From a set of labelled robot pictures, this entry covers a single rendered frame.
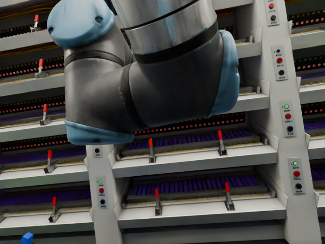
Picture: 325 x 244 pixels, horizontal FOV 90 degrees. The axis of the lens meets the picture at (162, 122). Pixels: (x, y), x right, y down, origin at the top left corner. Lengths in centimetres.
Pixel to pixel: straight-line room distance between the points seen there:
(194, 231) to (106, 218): 34
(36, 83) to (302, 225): 112
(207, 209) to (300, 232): 31
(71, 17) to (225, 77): 22
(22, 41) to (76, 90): 75
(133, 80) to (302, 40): 70
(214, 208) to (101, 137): 57
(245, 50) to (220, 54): 54
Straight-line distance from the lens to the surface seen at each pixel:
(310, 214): 80
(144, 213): 72
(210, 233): 77
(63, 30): 28
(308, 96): 76
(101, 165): 69
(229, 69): 17
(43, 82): 85
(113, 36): 28
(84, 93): 23
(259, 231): 81
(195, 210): 70
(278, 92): 71
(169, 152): 69
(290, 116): 71
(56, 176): 81
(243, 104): 66
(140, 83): 18
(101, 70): 24
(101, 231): 79
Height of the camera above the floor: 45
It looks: 2 degrees up
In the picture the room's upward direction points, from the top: 7 degrees counter-clockwise
